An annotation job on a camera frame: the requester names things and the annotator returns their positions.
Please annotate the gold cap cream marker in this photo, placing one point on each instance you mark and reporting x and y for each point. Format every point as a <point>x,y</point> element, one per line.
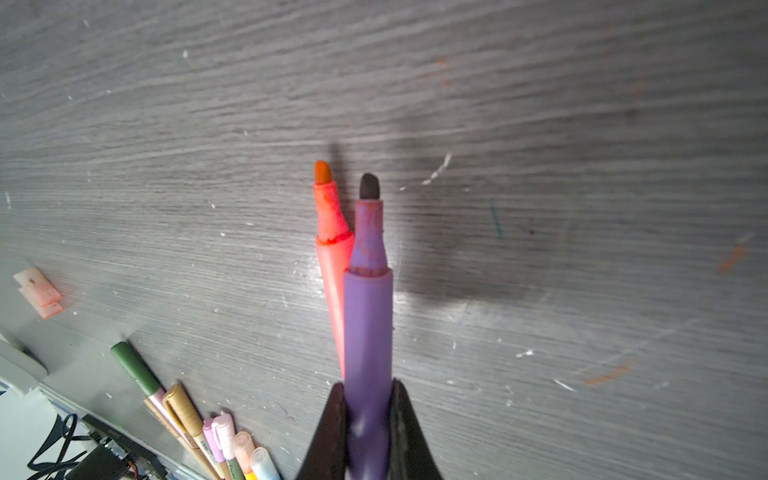
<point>184,414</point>

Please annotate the purple highlighter pen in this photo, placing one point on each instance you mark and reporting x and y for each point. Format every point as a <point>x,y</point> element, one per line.
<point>368,309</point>

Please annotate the pink highlighter pen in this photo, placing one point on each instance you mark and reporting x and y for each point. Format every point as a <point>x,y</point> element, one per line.
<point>334,243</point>

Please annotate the blue highlighter pen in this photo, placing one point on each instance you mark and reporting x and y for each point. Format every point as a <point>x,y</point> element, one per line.
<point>263,466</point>

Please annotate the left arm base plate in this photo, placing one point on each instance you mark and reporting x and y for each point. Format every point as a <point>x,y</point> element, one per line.
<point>113,456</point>

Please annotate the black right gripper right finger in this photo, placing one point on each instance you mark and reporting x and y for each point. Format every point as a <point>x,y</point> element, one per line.
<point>410,456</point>

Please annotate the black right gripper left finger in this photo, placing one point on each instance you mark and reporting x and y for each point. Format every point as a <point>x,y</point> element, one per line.
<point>326,457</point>

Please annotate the tan marker pen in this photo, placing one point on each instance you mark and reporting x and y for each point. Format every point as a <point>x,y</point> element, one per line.
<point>168,426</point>

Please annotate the pink cap brown marker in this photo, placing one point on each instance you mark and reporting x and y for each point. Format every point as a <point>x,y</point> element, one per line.
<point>219,459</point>

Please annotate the orange highlighter pen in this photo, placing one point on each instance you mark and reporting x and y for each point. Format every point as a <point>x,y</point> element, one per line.
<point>244,446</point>

